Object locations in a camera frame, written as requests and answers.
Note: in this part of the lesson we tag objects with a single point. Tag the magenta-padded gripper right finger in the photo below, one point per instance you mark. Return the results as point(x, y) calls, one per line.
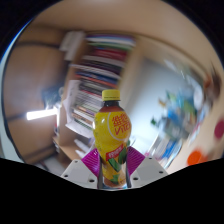
point(148, 171)

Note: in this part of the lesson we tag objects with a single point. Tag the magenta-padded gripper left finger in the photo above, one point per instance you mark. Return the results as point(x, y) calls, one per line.
point(81, 173)

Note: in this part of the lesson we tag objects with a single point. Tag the yellow-labelled tea drink bottle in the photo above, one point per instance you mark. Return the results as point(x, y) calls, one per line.
point(111, 133)

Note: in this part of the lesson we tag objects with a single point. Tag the orange plastic cup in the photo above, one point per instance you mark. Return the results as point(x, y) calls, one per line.
point(195, 157)

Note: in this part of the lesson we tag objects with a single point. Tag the ceiling tube light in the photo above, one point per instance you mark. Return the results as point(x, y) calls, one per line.
point(41, 114)

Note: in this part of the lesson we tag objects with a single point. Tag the flat round red coaster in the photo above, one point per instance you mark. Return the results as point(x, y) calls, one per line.
point(220, 129)

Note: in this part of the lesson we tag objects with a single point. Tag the wooden shelf unit with books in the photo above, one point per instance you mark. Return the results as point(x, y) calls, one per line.
point(96, 73)

